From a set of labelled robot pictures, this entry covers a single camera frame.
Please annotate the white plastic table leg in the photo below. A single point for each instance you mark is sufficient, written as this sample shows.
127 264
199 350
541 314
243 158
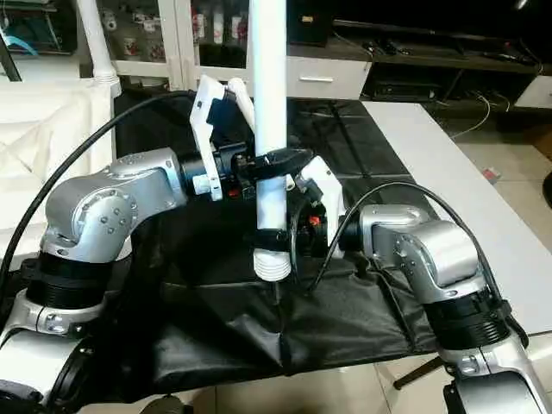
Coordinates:
97 43
241 99
269 69

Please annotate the white plastic table top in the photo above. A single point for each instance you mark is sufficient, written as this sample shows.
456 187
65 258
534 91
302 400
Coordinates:
43 147

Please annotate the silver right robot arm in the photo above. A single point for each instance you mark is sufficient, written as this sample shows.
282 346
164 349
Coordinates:
431 259

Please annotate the white drawer unit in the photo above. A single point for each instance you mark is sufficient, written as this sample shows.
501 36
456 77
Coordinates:
328 79

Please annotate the black work mat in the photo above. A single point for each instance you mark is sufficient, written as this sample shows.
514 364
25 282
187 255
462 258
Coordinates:
216 328

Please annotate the white glass door cabinet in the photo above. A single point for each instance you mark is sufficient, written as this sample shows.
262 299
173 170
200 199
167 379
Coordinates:
172 34

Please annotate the black metal bench leg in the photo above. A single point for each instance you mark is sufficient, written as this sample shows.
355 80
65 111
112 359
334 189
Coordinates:
418 373

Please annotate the small red floor object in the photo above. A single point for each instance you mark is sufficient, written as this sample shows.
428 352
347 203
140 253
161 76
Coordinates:
492 175

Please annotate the black low shelf unit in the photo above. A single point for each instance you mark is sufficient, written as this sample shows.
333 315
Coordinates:
431 43

